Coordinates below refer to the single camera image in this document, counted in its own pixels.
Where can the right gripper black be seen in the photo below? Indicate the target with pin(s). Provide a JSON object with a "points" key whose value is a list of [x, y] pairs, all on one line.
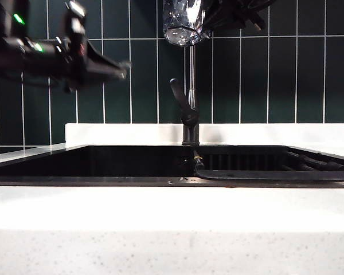
{"points": [[252, 8]]}

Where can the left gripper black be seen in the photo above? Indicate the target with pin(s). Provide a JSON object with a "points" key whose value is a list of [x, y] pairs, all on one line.
{"points": [[74, 60]]}

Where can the clear faceted plastic mug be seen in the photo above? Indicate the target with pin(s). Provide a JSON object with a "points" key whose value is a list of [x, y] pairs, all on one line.
{"points": [[180, 23]]}

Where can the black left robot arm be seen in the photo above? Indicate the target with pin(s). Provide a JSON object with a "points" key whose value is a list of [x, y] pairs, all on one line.
{"points": [[17, 54]]}

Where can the black tall kitchen faucet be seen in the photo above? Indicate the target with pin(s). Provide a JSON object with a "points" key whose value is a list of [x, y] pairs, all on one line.
{"points": [[191, 71]]}

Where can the black undermount sink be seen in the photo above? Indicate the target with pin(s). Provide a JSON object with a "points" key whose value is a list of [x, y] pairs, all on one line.
{"points": [[103, 163]]}

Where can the black slatted drain basket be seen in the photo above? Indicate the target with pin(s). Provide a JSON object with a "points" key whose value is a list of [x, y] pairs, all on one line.
{"points": [[240, 161]]}

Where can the black roll-up rod rack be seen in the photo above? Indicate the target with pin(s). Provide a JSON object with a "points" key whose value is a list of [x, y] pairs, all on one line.
{"points": [[275, 174]]}

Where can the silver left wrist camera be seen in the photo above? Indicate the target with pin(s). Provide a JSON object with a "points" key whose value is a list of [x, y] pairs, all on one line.
{"points": [[74, 14]]}

